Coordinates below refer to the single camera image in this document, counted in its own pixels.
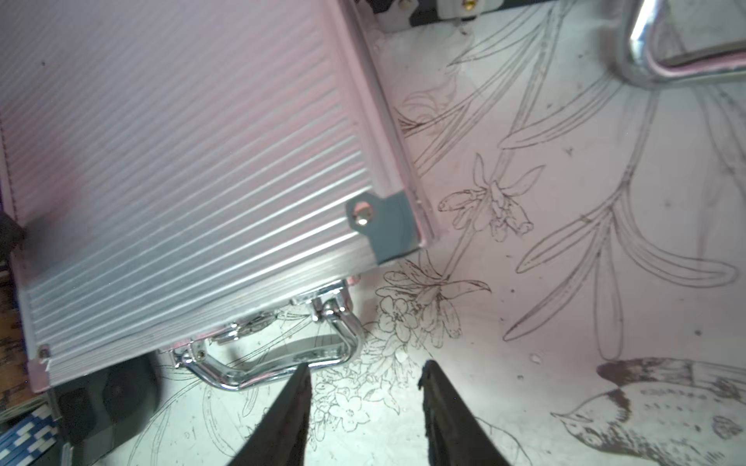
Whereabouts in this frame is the right black poker case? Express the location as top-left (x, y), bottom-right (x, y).
top-left (615, 0), bottom-right (745, 89)

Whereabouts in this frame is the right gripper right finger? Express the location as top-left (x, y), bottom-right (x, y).
top-left (418, 359), bottom-right (509, 466)

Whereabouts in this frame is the small silver poker case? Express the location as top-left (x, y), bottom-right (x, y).
top-left (1, 1), bottom-right (435, 392)

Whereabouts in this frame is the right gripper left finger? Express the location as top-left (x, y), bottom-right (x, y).
top-left (229, 363), bottom-right (312, 466)

